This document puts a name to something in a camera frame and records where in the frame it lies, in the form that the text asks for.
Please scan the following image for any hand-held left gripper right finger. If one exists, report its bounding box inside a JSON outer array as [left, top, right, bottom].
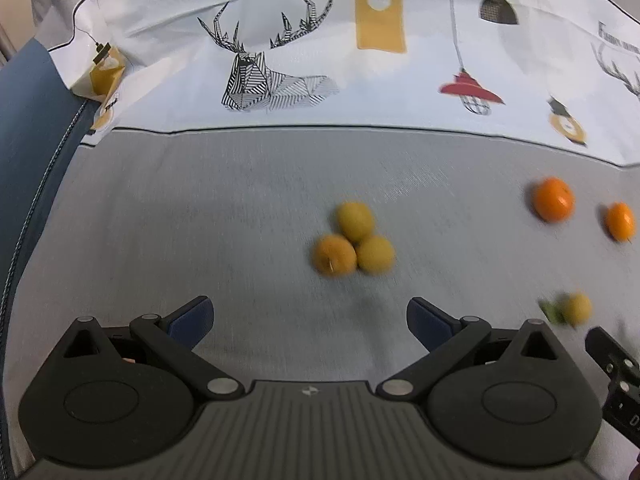
[[375, 297, 558, 402]]

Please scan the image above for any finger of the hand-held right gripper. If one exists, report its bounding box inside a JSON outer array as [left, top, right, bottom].
[[584, 326, 640, 438]]

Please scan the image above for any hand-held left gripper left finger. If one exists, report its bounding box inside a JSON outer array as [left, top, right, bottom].
[[61, 296, 247, 402]]

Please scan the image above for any yellow-green small fruit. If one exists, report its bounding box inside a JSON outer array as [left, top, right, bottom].
[[335, 201, 376, 243], [311, 234, 358, 278], [355, 235, 397, 276], [561, 292, 593, 327]]

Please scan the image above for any small orange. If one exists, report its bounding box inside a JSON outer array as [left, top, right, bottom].
[[530, 176, 576, 223], [602, 201, 638, 242]]

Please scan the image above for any small green leaf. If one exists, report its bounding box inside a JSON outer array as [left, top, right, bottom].
[[537, 297, 565, 325]]

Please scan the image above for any grey printed sofa cover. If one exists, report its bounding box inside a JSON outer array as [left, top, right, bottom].
[[0, 0, 640, 480]]

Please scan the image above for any blue sofa armrest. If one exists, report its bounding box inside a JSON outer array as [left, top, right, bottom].
[[0, 37, 91, 321]]

